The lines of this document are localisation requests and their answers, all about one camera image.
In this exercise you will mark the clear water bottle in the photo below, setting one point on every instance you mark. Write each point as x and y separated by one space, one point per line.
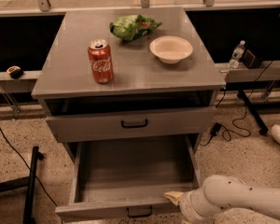
237 54

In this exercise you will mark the red cola can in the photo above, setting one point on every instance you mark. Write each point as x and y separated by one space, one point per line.
100 61

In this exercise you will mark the black floor stand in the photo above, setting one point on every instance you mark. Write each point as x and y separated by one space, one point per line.
29 183

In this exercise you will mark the green chip bag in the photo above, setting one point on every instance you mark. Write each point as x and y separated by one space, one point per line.
131 27

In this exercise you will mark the small black box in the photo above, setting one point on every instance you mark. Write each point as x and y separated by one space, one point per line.
251 60

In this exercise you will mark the grey drawer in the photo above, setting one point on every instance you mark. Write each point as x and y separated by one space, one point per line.
116 125
129 177

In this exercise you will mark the white bowl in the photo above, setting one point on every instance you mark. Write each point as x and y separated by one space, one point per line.
171 49

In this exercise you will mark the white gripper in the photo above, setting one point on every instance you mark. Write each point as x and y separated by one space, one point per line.
187 204

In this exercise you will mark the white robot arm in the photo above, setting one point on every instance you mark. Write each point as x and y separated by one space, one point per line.
220 193

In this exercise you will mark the grey drawer cabinet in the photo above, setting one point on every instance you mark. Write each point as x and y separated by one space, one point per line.
141 81

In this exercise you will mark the black yellow tape measure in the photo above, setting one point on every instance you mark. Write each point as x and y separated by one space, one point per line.
15 71

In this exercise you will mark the grey top drawer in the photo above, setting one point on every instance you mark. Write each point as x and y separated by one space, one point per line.
116 125

